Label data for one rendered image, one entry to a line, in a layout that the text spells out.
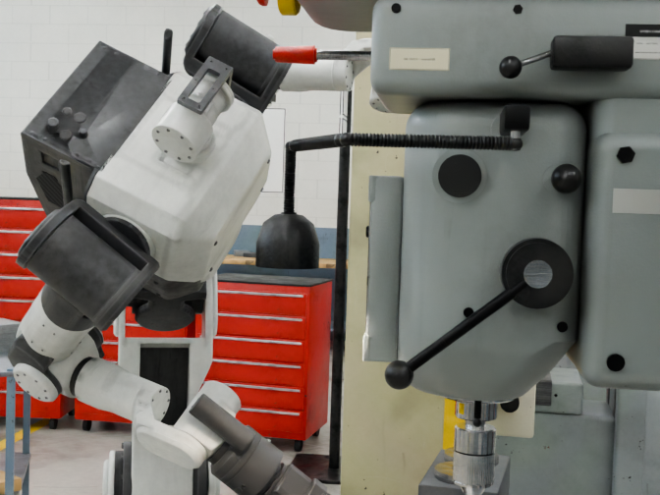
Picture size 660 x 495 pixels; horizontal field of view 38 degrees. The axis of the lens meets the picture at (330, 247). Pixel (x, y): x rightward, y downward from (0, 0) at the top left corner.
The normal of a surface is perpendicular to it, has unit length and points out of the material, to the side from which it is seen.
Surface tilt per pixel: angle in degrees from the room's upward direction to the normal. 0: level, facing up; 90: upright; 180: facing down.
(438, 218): 90
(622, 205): 90
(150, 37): 90
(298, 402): 90
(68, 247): 77
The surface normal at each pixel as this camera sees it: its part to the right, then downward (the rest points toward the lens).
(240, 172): 0.76, -0.03
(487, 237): -0.12, 0.05
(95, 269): 0.30, -0.17
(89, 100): 0.18, -0.49
